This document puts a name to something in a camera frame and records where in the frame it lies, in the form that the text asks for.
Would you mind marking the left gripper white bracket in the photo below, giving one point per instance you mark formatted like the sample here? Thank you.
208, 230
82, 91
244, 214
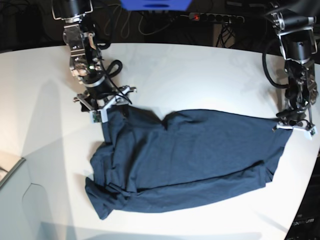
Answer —
299, 120

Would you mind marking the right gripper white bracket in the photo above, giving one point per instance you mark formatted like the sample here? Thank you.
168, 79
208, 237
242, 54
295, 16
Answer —
98, 108

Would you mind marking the dark blue t-shirt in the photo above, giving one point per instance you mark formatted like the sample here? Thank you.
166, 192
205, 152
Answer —
188, 159

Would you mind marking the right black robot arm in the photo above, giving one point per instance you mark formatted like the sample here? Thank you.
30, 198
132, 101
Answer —
86, 61

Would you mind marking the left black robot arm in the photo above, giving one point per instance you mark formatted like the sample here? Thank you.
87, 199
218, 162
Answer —
293, 22

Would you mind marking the blue plastic box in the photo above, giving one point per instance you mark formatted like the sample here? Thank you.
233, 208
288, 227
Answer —
155, 5

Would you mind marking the black power strip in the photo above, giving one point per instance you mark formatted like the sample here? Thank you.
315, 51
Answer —
216, 18

